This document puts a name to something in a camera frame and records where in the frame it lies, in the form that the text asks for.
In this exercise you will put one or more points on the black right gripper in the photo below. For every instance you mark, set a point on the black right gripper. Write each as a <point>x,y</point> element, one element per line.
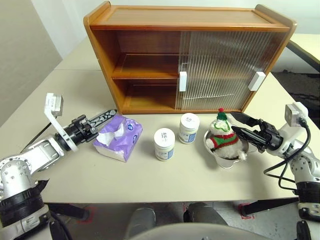
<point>271,137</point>

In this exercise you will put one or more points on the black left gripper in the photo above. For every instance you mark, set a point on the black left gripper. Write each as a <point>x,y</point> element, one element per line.
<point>81,131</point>

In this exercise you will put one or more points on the purple tissue pack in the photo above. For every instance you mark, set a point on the purple tissue pack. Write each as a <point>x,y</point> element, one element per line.
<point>130,132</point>

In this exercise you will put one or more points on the white jar blue label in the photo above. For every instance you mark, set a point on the white jar blue label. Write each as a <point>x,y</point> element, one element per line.
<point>188,127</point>
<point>164,143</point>

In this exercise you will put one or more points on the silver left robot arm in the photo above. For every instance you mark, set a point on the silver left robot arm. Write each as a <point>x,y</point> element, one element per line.
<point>37,155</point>

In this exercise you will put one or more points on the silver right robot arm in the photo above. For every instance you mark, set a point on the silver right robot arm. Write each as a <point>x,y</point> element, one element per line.
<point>305,165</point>

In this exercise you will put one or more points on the white plush toy red sweater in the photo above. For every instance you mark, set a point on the white plush toy red sweater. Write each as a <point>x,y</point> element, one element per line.
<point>225,140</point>

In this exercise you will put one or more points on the wooden cabinet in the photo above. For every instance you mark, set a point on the wooden cabinet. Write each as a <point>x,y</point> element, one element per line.
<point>150,15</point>

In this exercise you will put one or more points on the metal bowl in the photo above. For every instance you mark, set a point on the metal bowl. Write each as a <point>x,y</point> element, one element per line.
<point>225,163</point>

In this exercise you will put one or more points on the ribbed clear sliding door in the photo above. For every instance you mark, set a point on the ribbed clear sliding door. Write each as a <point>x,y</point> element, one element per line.
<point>225,62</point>
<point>182,45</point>

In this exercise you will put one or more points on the black table leg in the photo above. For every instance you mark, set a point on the black table leg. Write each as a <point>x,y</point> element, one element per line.
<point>270,206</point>

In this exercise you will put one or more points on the dark rounded shape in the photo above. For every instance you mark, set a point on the dark rounded shape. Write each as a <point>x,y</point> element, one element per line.
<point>141,222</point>

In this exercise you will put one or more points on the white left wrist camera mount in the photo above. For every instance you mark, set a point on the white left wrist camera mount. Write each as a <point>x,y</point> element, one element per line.
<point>53,120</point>

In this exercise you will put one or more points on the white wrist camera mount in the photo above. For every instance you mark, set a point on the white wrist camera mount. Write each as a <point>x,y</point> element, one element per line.
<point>297,110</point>
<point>53,120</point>

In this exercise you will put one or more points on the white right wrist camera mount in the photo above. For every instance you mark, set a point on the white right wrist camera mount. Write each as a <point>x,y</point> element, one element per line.
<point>297,110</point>

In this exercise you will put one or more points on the dark slanted frame bar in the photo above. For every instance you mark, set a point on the dark slanted frame bar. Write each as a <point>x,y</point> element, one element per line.
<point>303,53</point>

